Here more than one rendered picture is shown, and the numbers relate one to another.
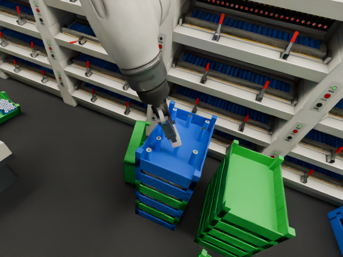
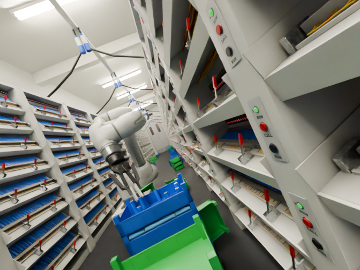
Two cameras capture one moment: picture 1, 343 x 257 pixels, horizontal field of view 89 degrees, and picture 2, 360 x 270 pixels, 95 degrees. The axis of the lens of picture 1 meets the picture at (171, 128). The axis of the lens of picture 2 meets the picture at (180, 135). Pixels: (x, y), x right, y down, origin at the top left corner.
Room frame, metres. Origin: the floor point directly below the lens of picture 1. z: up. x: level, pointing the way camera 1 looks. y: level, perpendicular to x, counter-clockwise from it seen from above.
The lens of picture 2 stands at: (0.41, -0.80, 0.66)
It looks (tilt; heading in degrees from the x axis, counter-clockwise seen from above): 1 degrees down; 72
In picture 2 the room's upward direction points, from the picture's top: 25 degrees counter-clockwise
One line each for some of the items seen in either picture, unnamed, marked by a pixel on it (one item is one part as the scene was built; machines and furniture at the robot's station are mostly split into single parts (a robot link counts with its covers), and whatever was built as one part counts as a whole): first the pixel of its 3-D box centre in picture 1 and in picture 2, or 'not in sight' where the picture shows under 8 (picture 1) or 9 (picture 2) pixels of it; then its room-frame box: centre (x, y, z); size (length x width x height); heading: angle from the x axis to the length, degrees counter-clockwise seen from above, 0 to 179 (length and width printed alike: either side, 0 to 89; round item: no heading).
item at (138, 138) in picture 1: (138, 151); (200, 229); (0.60, 0.16, 0.10); 0.30 x 0.08 x 0.20; 4
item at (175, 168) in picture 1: (180, 138); (155, 200); (0.43, -0.04, 0.44); 0.30 x 0.20 x 0.08; 167
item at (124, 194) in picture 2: not in sight; (126, 184); (0.29, 0.86, 0.44); 0.18 x 0.16 x 0.22; 2
